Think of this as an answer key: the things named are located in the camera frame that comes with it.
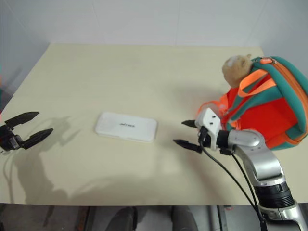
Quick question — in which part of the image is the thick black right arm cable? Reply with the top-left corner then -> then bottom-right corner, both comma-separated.
198,137 -> 267,231

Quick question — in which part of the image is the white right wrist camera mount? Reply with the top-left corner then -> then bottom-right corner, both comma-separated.
195,107 -> 222,148

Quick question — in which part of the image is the dark metal table frame bar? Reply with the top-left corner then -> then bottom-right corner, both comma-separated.
217,205 -> 232,231

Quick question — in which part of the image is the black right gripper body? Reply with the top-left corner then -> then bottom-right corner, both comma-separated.
197,125 -> 211,148

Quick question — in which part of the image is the beige plush cat keychain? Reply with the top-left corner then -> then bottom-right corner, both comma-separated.
221,53 -> 254,88

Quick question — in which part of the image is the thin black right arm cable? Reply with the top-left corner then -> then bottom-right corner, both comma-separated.
219,147 -> 259,210

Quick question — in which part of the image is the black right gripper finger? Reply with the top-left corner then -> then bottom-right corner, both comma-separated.
173,139 -> 203,154
181,119 -> 198,128

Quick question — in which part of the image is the white case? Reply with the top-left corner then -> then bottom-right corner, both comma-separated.
94,111 -> 158,144

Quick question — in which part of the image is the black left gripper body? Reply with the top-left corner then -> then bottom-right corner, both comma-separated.
0,124 -> 24,152

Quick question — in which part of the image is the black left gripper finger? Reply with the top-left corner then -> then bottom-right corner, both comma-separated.
20,128 -> 54,151
4,111 -> 40,132

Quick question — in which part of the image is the green and orange backpack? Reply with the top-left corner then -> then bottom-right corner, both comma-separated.
196,56 -> 308,151

